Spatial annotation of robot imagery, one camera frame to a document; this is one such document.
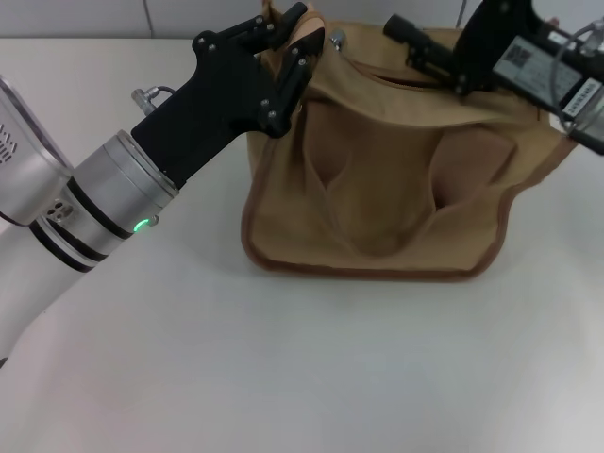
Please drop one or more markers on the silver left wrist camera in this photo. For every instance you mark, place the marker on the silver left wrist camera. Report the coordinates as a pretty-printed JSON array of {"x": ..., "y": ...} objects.
[{"x": 28, "y": 156}]

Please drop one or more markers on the khaki canvas food bag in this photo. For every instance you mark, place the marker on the khaki canvas food bag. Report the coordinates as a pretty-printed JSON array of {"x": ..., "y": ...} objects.
[{"x": 377, "y": 212}]

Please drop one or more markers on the silver zipper pull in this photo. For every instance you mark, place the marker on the silver zipper pull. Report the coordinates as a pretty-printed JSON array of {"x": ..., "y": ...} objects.
[{"x": 338, "y": 40}]

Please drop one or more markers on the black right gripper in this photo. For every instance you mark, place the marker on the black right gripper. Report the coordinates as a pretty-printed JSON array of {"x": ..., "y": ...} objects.
[{"x": 495, "y": 42}]

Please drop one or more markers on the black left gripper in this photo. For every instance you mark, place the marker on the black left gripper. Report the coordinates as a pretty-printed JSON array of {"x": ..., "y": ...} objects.
[{"x": 212, "y": 104}]

